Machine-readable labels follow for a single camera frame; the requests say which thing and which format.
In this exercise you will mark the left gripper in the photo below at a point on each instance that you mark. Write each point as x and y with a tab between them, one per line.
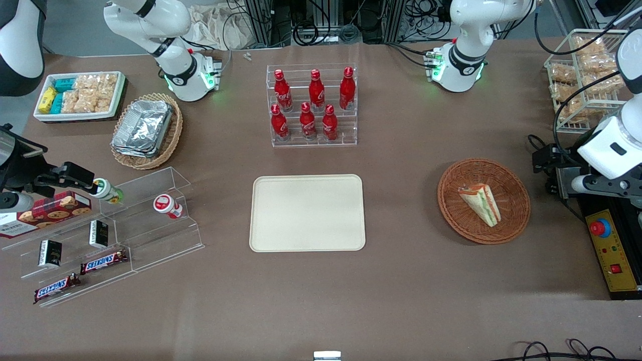
553	156

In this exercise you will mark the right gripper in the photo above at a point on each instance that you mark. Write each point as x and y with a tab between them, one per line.
25	164

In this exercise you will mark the triangular sandwich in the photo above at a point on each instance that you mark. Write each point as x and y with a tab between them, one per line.
482	203

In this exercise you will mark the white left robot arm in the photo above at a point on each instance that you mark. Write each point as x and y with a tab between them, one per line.
466	60

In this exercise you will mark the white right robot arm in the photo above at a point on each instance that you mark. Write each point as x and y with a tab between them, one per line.
175	20

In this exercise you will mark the round brown wicker basket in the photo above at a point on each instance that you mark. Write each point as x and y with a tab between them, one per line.
512	200

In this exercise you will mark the aluminium foil tray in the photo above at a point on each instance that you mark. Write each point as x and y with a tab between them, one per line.
143	125

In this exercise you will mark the oval tan wicker basket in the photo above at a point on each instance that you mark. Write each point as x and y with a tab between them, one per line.
170	135

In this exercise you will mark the cream rectangular serving tray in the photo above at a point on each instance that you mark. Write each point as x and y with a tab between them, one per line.
306	213

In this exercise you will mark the green capped small bottle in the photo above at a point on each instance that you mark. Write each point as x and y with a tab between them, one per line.
106	190

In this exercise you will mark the red plaid cookie box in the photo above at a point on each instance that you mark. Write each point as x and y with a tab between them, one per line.
55	209

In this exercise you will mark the small black box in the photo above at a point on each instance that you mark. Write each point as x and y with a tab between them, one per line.
50	253
99	234

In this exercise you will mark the clear rice cracker bag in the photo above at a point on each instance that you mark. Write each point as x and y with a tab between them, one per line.
597	63
563	73
562	92
70	102
591	46
602	82
106	99
88	101
95	81

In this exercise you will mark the teal snack pack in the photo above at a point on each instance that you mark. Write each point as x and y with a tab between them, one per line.
65	84
57	104

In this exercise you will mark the Snickers chocolate bar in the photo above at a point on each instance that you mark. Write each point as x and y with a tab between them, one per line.
103	261
54	288

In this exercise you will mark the red capped small bottle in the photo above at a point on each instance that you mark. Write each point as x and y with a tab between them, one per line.
167	205

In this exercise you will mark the yellow snack pack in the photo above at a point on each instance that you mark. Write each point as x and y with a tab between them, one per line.
47	100

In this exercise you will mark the clear acrylic stepped shelf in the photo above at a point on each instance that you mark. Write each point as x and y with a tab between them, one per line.
150	240

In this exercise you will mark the white rectangular snack bin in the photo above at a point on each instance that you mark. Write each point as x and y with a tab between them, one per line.
120	87

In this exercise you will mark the yellow emergency stop control box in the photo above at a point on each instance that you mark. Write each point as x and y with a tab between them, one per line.
614	250

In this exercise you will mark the red cola bottle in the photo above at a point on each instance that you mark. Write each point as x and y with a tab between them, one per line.
279	125
308	124
316	93
329	125
283	93
347	90

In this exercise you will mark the beige cloth bag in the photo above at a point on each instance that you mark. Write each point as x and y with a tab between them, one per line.
220	27

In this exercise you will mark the clear acrylic bottle rack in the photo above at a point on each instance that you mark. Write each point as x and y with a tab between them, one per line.
346	128

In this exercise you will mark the aluminium profile frame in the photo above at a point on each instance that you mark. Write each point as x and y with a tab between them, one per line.
261	22

